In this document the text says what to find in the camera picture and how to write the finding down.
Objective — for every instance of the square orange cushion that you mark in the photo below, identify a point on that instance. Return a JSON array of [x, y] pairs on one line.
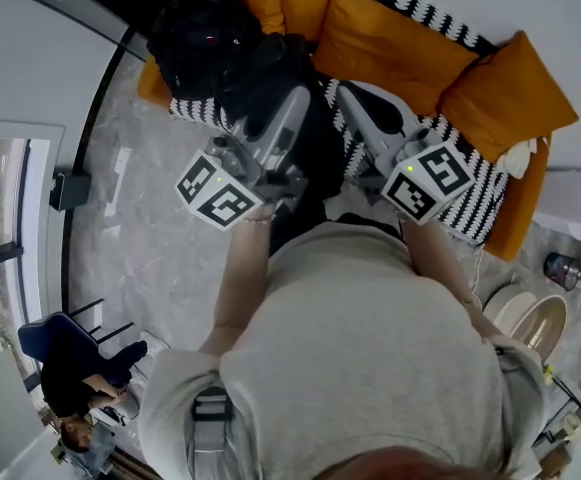
[[510, 103]]

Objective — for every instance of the black garment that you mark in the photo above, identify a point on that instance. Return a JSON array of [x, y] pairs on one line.
[[320, 158]]

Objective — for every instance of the round beige white table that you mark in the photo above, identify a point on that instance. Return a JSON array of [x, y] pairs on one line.
[[545, 323]]

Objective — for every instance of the person's gray t-shirt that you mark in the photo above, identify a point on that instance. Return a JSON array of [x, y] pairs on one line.
[[360, 358]]

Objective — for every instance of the person's black trousers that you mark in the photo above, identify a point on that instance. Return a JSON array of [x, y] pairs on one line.
[[290, 238]]

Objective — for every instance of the narrow orange cushion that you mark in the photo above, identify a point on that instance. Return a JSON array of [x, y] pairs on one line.
[[302, 3]]

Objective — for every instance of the white plush toy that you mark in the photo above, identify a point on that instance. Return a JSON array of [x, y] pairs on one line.
[[517, 160]]

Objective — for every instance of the dark trash can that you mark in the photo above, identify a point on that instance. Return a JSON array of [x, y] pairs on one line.
[[562, 270]]

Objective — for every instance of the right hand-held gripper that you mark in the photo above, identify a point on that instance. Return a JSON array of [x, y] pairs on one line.
[[420, 188]]

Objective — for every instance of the orange sofa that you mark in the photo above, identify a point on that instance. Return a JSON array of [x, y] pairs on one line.
[[515, 218]]

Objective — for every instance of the person's left forearm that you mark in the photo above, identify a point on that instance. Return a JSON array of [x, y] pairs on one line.
[[242, 278]]

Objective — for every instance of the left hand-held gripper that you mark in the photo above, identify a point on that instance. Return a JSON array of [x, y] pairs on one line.
[[220, 198]]

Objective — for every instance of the black white striped blanket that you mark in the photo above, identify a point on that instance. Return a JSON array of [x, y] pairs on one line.
[[470, 208]]

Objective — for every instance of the person's right forearm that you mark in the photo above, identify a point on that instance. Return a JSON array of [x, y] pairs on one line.
[[435, 268]]

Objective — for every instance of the large black backpack red logo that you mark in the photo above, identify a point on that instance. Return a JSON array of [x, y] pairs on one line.
[[195, 43]]

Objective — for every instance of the black box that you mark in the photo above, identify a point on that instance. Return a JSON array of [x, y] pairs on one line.
[[72, 190]]

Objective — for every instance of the dark blue chair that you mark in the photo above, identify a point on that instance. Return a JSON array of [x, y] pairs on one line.
[[55, 338]]

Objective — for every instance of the wide orange cushion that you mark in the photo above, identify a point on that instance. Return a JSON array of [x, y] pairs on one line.
[[385, 53]]

